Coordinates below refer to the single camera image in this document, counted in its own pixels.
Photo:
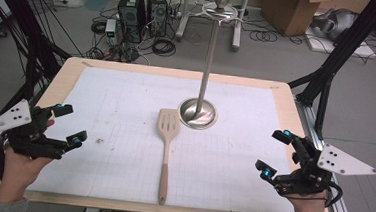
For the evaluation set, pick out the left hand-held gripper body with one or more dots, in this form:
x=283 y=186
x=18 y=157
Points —
x=23 y=134

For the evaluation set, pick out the person's right hand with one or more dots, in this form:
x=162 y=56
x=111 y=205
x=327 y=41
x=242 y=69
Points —
x=310 y=211

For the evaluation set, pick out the beige slotted spatula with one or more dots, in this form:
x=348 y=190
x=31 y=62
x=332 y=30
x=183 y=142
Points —
x=168 y=128

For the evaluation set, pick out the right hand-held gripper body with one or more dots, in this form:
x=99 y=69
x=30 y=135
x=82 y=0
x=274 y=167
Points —
x=315 y=168

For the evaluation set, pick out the white grid mat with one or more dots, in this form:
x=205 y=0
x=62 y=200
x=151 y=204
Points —
x=124 y=131

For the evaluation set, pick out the person's left hand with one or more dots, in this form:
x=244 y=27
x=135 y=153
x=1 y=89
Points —
x=17 y=174

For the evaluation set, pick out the small white electronic box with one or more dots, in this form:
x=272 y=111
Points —
x=110 y=30

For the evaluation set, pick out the grey bag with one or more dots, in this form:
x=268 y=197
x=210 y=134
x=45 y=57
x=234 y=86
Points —
x=337 y=24

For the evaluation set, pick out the black computer tower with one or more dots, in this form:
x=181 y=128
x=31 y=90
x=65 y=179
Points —
x=156 y=12
x=130 y=15

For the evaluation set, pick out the white flat board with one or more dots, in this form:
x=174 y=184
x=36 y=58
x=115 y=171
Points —
x=360 y=49

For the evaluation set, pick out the brown cardboard box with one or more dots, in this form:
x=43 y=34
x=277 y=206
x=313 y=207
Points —
x=289 y=13

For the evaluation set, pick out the metal utensil stand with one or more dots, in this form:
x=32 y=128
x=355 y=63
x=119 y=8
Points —
x=209 y=64

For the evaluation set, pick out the person's left grey sleeve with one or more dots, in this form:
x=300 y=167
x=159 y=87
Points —
x=8 y=207

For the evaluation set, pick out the white floor stand legs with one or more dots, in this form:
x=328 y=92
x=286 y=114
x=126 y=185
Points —
x=237 y=32

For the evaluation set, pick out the black metal frame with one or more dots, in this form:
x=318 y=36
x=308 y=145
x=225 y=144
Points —
x=329 y=69
x=30 y=41

